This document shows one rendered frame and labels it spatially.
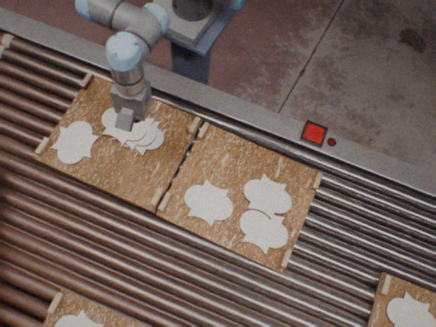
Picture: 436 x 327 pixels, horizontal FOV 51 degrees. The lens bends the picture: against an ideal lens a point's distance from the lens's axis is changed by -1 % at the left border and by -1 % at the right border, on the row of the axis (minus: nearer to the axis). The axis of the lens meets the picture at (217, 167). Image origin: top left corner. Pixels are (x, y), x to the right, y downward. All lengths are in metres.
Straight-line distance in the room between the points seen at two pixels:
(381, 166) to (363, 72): 1.44
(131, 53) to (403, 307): 1.01
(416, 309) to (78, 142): 1.12
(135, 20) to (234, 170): 0.58
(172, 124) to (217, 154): 0.18
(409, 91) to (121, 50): 2.23
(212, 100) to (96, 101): 0.39
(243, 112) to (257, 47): 1.37
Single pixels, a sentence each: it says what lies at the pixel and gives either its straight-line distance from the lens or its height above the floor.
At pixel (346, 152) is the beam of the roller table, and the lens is 1.57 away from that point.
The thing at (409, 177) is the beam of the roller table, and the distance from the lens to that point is 1.62.
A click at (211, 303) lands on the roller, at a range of 1.34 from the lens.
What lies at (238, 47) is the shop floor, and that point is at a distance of 2.88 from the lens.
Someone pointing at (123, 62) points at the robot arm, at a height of 1.42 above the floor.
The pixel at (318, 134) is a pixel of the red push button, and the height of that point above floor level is 0.93.
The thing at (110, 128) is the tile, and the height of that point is 0.97.
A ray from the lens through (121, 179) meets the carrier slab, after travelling 1.43.
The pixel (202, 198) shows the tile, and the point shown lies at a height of 0.95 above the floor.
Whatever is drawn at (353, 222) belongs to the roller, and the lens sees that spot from 1.49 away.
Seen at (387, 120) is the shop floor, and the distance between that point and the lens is 2.84.
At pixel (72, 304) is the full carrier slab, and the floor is 0.94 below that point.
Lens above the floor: 2.25
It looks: 67 degrees down
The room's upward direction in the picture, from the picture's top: 10 degrees clockwise
